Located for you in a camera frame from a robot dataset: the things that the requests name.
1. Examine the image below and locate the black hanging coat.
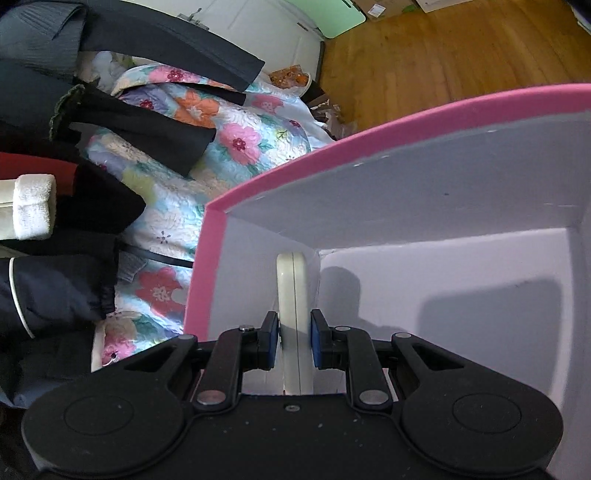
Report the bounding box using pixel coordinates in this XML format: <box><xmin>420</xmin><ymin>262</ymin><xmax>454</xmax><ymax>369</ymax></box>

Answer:
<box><xmin>1</xmin><ymin>1</ymin><xmax>264</xmax><ymax>177</ymax></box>

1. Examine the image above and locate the cream remote control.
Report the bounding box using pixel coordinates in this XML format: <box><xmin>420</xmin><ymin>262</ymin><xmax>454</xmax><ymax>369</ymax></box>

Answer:
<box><xmin>276</xmin><ymin>252</ymin><xmax>315</xmax><ymax>395</ymax></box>

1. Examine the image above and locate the brown cardboard box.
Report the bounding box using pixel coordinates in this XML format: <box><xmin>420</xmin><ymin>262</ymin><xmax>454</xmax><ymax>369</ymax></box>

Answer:
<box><xmin>353</xmin><ymin>0</ymin><xmax>417</xmax><ymax>21</ymax></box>

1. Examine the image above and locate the pink cardboard box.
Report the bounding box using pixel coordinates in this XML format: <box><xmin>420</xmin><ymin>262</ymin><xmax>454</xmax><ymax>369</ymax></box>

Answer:
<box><xmin>184</xmin><ymin>84</ymin><xmax>590</xmax><ymax>479</ymax></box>

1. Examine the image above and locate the floral quilt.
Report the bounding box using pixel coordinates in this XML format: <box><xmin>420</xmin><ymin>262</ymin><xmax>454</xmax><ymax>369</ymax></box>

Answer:
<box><xmin>77</xmin><ymin>51</ymin><xmax>331</xmax><ymax>369</ymax></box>

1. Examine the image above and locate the green folding table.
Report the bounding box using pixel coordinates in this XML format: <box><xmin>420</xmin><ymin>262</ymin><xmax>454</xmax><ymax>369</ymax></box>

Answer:
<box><xmin>288</xmin><ymin>0</ymin><xmax>366</xmax><ymax>39</ymax></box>

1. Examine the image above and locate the white fleece cuff garment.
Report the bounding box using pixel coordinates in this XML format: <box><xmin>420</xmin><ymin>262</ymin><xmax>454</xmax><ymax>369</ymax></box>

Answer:
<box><xmin>0</xmin><ymin>174</ymin><xmax>57</xmax><ymax>240</ymax></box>

